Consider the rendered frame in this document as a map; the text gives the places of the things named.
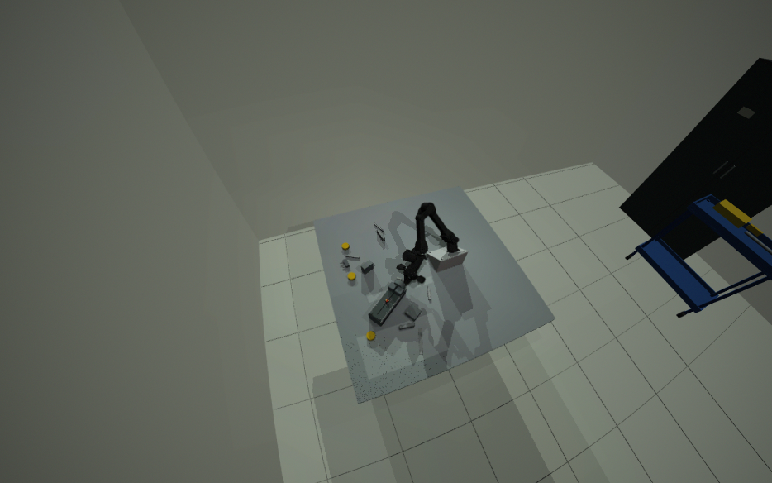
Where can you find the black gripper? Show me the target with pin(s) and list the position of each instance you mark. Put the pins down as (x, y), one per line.
(420, 278)

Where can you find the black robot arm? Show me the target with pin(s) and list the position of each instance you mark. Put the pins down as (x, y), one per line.
(421, 247)

